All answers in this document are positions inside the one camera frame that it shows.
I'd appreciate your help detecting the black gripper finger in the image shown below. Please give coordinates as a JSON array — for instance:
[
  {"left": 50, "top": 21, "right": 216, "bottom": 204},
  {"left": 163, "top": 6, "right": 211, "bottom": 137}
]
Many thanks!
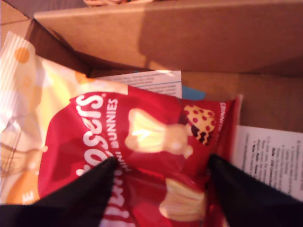
[
  {"left": 37, "top": 157, "right": 116, "bottom": 227},
  {"left": 208, "top": 154, "right": 303, "bottom": 227}
]

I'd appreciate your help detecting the brown cardboard box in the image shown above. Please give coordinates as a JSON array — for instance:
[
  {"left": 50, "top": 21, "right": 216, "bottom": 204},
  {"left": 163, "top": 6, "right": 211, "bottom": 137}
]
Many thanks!
[{"left": 0, "top": 0, "right": 303, "bottom": 142}]

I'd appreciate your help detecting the red Maltesers bunnies bag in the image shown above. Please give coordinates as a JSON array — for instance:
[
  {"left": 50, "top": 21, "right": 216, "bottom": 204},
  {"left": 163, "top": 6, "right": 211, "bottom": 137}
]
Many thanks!
[{"left": 0, "top": 32, "right": 243, "bottom": 227}]

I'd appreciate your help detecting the woven wicker basket with handle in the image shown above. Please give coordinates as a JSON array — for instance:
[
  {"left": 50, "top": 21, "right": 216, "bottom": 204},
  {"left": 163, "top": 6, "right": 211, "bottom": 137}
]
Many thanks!
[{"left": 82, "top": 0, "right": 154, "bottom": 7}]

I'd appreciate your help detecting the white printed paper sheet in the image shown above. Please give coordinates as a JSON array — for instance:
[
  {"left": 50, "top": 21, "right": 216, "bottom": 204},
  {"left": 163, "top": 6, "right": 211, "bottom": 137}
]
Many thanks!
[{"left": 94, "top": 70, "right": 303, "bottom": 201}]

